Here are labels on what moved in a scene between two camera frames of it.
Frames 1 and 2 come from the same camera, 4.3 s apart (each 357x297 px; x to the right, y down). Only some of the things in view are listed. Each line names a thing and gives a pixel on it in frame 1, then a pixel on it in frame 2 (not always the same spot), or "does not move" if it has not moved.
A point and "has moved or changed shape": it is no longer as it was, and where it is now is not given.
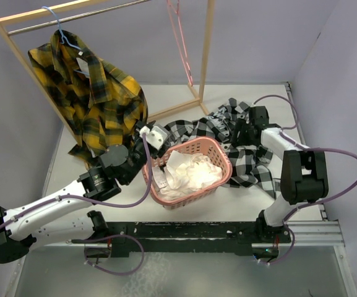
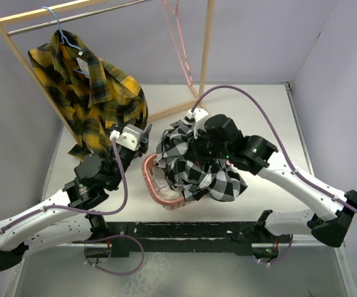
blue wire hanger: [64, 39] does not move
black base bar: [189, 237] does not move
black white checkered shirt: [249, 162] has moved or changed shape
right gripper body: [245, 135] → [205, 150]
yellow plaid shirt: [103, 106] does not move
